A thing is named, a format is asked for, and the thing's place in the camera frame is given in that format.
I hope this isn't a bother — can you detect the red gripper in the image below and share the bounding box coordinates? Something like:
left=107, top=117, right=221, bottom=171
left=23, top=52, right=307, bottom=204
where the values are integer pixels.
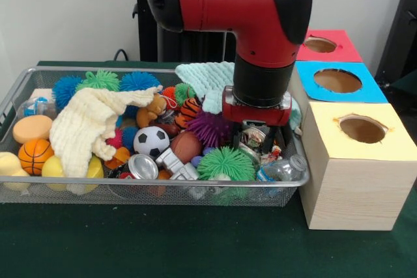
left=222, top=86, right=294, bottom=150

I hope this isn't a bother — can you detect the mint green knitted cloth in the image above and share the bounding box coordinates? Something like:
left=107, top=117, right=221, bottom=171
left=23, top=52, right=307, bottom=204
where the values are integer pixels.
left=175, top=62, right=302, bottom=132

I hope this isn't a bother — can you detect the cream knitted cloth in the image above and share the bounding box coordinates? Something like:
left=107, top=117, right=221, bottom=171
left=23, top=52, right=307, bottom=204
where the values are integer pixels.
left=50, top=86, right=164, bottom=178

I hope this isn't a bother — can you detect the clear shallow bin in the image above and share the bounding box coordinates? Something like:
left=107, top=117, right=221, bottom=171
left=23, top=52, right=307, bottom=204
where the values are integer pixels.
left=0, top=65, right=312, bottom=207

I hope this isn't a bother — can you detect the crushed plastic water bottle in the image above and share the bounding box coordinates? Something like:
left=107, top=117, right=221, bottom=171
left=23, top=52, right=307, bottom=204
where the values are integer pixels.
left=256, top=154, right=308, bottom=182

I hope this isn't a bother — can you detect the green spiky ball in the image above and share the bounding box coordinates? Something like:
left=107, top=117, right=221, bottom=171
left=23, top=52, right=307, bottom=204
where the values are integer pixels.
left=197, top=147, right=256, bottom=204

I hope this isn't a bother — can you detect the purple spiky ball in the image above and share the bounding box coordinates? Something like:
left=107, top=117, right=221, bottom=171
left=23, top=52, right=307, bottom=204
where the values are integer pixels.
left=188, top=112, right=234, bottom=148

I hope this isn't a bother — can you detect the small soccer ball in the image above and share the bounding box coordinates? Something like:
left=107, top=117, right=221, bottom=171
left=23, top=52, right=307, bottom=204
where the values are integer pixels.
left=134, top=126, right=171, bottom=162

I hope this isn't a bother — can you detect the large blue spiky ball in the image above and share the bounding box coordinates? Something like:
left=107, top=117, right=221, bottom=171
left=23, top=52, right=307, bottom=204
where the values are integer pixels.
left=119, top=72, right=162, bottom=93

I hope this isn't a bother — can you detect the dark green table cloth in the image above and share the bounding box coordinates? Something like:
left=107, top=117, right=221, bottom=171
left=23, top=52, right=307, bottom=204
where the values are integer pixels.
left=0, top=60, right=417, bottom=278

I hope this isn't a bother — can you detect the green fuzzy monster toy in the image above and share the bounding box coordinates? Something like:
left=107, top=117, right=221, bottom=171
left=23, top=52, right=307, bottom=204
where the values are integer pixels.
left=76, top=70, right=121, bottom=92

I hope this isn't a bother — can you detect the plain yellow ball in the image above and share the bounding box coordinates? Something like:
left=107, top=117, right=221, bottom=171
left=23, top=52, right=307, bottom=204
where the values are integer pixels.
left=42, top=156, right=69, bottom=178

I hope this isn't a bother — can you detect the small orange basketball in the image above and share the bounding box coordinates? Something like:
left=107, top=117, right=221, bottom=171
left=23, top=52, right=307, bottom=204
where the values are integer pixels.
left=18, top=139, right=55, bottom=176

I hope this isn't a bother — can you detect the pale orange round sponge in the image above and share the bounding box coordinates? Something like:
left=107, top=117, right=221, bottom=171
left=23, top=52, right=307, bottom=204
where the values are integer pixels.
left=12, top=115, right=53, bottom=145

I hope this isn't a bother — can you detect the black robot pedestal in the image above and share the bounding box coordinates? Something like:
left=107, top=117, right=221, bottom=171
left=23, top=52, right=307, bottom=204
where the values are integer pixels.
left=132, top=0, right=237, bottom=64

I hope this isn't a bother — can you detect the black cable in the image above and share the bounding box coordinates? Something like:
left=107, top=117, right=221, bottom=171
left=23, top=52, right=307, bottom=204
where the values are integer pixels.
left=113, top=48, right=131, bottom=63

